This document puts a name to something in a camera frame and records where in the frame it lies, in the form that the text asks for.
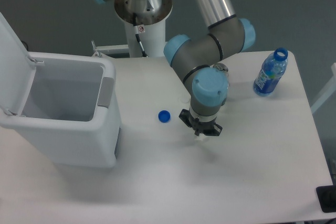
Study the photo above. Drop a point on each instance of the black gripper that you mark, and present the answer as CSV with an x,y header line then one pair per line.
x,y
201,124

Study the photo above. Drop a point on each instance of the white paper ball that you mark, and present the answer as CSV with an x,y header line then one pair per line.
x,y
200,137

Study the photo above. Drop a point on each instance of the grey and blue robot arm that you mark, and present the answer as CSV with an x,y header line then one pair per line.
x,y
193,61

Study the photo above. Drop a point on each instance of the blue bottle cap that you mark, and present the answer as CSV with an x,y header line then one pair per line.
x,y
164,116

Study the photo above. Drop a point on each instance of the clear bottle green label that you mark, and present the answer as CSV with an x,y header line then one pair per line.
x,y
227,87

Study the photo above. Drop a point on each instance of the red soda can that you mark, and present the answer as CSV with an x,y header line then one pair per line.
x,y
221,67

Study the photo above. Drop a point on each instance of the blue plastic bottle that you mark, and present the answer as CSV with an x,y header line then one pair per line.
x,y
272,69

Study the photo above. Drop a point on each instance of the white trash bin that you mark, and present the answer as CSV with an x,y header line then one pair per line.
x,y
65,106

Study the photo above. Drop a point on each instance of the white chair part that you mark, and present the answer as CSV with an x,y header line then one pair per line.
x,y
327,91

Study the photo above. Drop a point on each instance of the black device at edge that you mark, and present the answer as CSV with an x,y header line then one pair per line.
x,y
326,197

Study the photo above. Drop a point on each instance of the white trash bin lid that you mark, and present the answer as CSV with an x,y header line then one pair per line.
x,y
13,61

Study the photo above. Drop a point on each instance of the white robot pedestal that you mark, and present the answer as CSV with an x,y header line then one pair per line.
x,y
145,25

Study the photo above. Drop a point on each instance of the white metal frame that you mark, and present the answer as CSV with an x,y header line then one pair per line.
x,y
113,51

